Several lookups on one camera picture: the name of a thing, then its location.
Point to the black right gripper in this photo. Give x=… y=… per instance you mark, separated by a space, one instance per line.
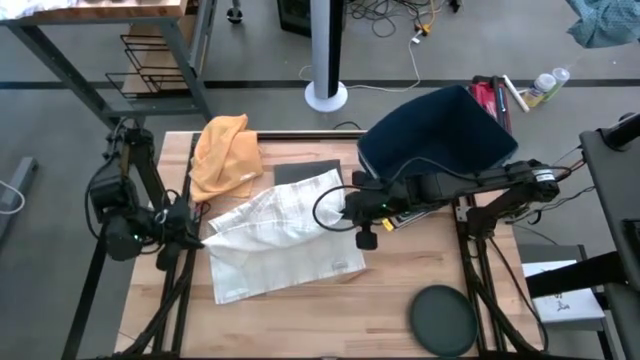
x=375 y=205

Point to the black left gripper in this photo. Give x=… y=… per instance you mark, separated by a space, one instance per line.
x=177 y=225

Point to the grey kitchen towel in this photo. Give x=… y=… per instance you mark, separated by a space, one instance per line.
x=300 y=171

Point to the white towel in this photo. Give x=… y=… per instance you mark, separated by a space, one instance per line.
x=280 y=235

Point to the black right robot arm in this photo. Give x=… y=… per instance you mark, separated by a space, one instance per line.
x=500 y=180

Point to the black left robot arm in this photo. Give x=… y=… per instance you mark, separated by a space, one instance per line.
x=145 y=170

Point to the orange towel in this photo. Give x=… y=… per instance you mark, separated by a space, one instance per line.
x=225 y=155

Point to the navy white striped fabric bin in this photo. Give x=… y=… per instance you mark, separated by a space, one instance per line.
x=440 y=130

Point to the black aluminium crossbar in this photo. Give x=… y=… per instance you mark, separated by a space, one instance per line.
x=300 y=135

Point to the dark green round plate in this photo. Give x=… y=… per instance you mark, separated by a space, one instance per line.
x=442 y=320

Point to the red black tool case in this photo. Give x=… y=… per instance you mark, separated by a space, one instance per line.
x=487 y=97

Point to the silver black tower fan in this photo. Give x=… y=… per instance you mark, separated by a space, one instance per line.
x=325 y=50

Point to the white tube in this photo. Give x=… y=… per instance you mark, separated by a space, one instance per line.
x=515 y=94

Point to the grey metal beam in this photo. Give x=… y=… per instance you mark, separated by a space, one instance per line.
x=22 y=180

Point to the yellow label bottle white cap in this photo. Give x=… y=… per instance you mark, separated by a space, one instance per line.
x=540 y=90

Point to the black diagonal bar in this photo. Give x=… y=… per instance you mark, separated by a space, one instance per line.
x=575 y=275

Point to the white paper box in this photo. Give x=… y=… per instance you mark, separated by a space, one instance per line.
x=570 y=310

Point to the green bottle white cap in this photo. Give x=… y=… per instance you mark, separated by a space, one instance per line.
x=560 y=77

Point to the black caster wheel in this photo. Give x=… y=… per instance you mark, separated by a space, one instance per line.
x=234 y=15

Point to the grey desk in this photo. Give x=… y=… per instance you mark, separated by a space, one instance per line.
x=612 y=200

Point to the white crumpled cloth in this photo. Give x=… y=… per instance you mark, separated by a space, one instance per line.
x=30 y=6

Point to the teal patterned cloth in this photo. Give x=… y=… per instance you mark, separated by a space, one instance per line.
x=610 y=22

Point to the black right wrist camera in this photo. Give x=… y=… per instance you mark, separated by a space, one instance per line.
x=366 y=240

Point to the black cylindrical post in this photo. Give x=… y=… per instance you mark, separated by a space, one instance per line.
x=620 y=134

